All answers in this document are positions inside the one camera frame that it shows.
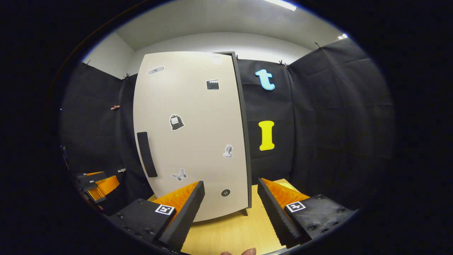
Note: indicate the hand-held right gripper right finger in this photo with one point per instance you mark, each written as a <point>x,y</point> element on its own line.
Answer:
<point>277,223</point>

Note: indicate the black backdrop cloth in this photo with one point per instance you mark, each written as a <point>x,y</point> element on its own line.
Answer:
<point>336,124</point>

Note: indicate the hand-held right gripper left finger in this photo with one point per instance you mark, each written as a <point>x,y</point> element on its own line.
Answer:
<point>184,223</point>

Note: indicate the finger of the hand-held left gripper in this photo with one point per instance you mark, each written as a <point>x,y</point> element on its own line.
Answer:
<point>104,186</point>
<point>93,176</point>

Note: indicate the beige cabinet door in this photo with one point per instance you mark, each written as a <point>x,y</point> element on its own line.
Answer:
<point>198,141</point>

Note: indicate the ceiling light panel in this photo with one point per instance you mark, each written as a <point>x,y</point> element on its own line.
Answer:
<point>281,4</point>
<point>342,36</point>

